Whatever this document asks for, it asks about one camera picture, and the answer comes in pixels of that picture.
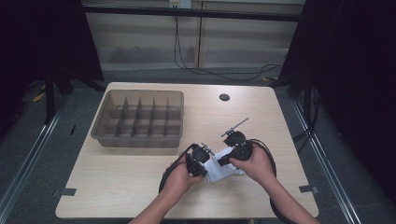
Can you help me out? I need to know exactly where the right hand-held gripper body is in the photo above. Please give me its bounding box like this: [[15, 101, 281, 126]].
[[219, 117, 255, 163]]

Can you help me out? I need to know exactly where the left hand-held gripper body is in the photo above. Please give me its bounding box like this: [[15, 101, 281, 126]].
[[185, 142, 217, 178]]

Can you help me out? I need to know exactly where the white sock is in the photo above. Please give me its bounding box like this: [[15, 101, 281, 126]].
[[204, 146, 246, 184]]

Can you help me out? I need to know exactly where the grey divided storage box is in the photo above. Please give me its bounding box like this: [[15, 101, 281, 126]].
[[90, 89, 185, 149]]

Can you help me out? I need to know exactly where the person's right hand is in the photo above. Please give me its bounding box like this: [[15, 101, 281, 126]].
[[228, 147, 277, 185]]

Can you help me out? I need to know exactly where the person's left hand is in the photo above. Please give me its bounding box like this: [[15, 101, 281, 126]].
[[161, 161, 204, 196]]

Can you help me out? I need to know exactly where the dark curtain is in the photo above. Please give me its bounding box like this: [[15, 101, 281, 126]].
[[0, 0, 106, 132], [274, 0, 396, 203]]

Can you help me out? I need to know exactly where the black horizontal bar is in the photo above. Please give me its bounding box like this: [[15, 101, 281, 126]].
[[81, 4, 304, 23]]

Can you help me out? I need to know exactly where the black metal stand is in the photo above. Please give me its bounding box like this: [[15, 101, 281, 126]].
[[44, 68, 58, 125]]

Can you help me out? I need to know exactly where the left hand-held gripper cable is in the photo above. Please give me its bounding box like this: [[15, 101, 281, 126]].
[[158, 143, 199, 194]]

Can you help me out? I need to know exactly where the hand-held gripper cable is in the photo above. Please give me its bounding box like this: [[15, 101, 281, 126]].
[[247, 138, 298, 224], [158, 143, 199, 194]]

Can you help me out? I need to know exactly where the right hand-held gripper cable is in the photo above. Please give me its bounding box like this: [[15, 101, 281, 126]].
[[247, 138, 298, 224]]

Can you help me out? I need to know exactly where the black floor cable bundle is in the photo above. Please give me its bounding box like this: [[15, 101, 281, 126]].
[[291, 87, 322, 154]]

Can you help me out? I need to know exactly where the black wall cable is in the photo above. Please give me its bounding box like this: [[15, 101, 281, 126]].
[[173, 15, 284, 82]]

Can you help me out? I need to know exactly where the metal floor rail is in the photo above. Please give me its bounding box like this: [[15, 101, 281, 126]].
[[0, 101, 64, 218], [291, 98, 363, 224]]

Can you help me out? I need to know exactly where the white wall socket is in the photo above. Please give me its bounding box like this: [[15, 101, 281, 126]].
[[168, 0, 192, 9]]

